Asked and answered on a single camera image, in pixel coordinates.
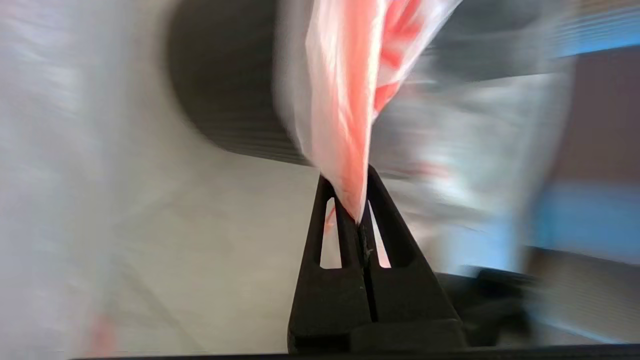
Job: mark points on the robot base chassis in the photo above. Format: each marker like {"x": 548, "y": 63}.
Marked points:
{"x": 490, "y": 300}

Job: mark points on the white red plastic bag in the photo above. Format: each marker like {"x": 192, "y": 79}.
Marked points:
{"x": 345, "y": 100}

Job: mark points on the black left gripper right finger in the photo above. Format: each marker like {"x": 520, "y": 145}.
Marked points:
{"x": 410, "y": 300}

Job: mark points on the black round trash bin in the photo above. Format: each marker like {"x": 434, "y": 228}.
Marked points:
{"x": 225, "y": 75}

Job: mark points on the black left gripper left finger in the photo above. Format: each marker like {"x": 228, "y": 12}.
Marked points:
{"x": 325, "y": 300}

